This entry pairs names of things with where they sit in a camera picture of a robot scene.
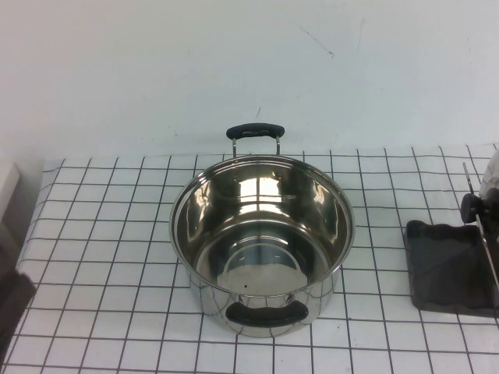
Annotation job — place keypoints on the steel pot lid black knob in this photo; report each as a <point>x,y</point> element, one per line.
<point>469,208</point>

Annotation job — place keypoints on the stainless steel cooking pot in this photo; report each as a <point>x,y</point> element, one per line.
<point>265,241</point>

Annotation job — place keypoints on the dark grey rack tray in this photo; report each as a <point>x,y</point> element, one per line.
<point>440,269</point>

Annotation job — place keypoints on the white grid tablecloth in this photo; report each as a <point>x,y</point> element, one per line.
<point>97,233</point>

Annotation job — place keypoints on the white furniture panel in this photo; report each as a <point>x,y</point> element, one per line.
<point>8,187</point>

